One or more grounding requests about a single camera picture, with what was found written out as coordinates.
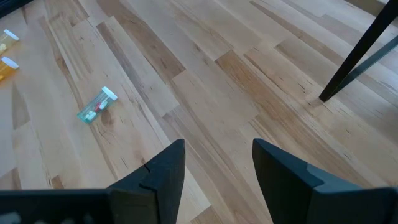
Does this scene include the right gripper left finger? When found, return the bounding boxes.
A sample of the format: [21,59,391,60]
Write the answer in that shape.
[109,139,187,224]

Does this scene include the teal medicine bottle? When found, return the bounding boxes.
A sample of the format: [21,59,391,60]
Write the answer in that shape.
[76,86,119,125]

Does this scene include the orange medicine bottle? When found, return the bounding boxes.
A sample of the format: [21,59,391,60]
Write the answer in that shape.
[0,56,20,82]

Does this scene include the pale yellow medicine bottle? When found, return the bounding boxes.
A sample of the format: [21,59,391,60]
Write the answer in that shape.
[0,29,21,56]

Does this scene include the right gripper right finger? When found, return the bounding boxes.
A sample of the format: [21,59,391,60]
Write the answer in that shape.
[252,139,374,224]

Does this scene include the wooden shelf black metal legs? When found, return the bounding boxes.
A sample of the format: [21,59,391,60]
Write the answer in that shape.
[318,0,398,103]

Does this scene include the black aluminium table frame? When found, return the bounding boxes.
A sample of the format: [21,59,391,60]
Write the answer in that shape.
[0,0,34,19]

